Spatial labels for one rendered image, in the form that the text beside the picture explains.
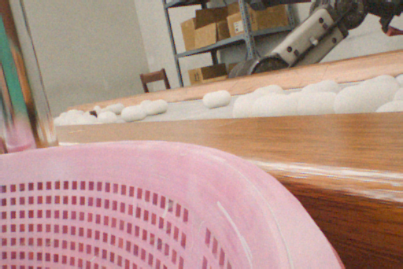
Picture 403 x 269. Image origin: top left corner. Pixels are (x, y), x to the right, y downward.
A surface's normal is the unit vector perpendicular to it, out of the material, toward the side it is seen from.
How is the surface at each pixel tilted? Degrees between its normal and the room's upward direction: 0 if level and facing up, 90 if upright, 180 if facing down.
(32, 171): 75
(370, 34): 90
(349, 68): 45
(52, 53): 90
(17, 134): 90
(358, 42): 90
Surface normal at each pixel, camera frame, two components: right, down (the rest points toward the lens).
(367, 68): -0.73, -0.51
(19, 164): -0.47, -0.04
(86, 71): 0.50, 0.01
